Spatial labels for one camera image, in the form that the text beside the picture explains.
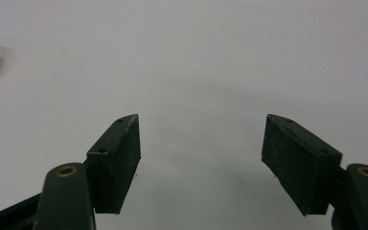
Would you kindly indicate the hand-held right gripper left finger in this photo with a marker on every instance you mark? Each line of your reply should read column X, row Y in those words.
column 113, row 166

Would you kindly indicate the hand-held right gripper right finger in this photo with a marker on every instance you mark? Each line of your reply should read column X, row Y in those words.
column 303, row 166

